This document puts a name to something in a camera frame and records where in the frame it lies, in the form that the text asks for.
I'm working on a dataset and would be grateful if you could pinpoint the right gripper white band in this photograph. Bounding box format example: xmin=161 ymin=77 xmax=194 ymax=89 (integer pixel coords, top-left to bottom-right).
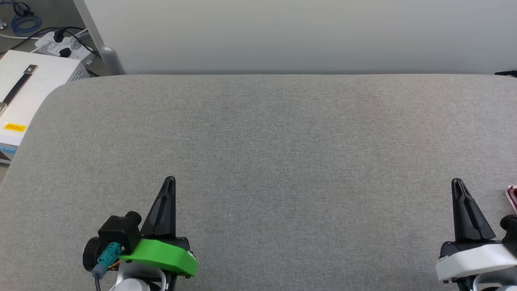
xmin=436 ymin=178 xmax=517 ymax=291

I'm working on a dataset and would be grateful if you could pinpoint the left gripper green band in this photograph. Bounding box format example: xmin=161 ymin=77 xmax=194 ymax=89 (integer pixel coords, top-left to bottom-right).
xmin=119 ymin=176 xmax=198 ymax=291

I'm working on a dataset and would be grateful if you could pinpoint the red and white shirt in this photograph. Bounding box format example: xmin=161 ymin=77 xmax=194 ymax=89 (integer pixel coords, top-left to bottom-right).
xmin=505 ymin=185 xmax=517 ymax=215

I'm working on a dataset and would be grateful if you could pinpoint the white equipment box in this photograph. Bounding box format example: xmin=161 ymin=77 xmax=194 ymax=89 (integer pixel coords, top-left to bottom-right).
xmin=0 ymin=49 xmax=90 ymax=164

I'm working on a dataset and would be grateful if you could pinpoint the white power strip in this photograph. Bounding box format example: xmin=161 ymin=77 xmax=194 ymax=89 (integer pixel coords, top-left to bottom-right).
xmin=34 ymin=32 xmax=95 ymax=61

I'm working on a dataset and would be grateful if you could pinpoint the light grey partition screen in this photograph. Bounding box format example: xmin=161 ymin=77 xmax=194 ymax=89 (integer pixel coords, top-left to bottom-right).
xmin=73 ymin=0 xmax=517 ymax=76

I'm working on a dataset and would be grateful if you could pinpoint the black cable teal connector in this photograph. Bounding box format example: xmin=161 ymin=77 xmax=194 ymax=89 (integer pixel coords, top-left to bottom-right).
xmin=92 ymin=242 xmax=122 ymax=291

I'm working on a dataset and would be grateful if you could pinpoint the black strap handle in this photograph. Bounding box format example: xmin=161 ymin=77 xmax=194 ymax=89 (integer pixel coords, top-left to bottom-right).
xmin=0 ymin=65 xmax=39 ymax=116

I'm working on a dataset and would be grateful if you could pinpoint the blue coiled cable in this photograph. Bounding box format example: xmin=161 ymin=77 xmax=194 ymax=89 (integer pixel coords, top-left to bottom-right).
xmin=10 ymin=11 xmax=42 ymax=38

